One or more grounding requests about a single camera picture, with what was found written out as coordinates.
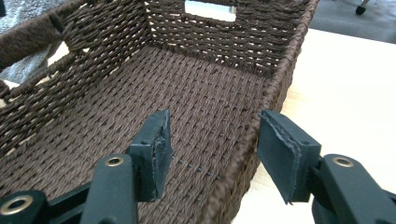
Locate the brown woven basket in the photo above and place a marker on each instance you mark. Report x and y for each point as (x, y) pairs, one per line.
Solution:
(186, 93)

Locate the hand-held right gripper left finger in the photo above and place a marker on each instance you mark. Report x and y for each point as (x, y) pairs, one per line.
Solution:
(149, 161)

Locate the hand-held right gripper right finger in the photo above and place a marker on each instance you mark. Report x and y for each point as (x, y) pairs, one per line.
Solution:
(280, 155)

